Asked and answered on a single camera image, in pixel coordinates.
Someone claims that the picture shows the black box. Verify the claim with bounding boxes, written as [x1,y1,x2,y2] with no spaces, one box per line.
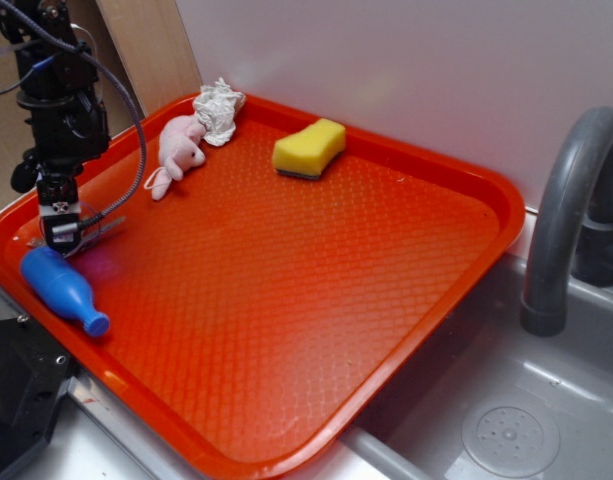
[0,314,73,479]

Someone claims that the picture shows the yellow sponge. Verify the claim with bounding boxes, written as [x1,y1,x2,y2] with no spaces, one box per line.
[271,118,346,180]

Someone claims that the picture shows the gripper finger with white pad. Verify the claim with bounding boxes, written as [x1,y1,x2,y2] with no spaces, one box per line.
[36,175,82,256]

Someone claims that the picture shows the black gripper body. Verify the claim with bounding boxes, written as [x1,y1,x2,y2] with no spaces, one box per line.
[10,97,110,193]

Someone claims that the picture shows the braided grey cable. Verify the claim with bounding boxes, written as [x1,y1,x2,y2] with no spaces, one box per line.
[0,0,148,236]

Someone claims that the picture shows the grey toy sink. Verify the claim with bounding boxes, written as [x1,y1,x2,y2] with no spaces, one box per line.
[0,209,613,480]

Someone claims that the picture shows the crumpled white paper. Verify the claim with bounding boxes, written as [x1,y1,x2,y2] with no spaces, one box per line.
[193,77,246,147]

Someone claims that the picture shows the orange plastic tray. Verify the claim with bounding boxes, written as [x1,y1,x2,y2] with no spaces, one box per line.
[0,97,525,479]

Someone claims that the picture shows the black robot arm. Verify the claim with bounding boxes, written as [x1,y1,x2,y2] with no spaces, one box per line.
[0,1,110,255]

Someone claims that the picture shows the grey toy faucet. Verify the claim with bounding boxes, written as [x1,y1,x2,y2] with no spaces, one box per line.
[520,106,613,337]

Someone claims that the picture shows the blue plastic bottle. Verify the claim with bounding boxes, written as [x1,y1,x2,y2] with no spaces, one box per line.
[20,247,110,337]

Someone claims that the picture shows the silver keys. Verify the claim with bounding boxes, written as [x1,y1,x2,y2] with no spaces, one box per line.
[26,202,125,258]

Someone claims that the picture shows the pink plush mouse toy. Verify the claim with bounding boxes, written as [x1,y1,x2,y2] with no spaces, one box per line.
[144,115,206,201]

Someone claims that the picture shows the wooden board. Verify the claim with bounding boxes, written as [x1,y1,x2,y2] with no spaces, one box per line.
[97,0,202,115]

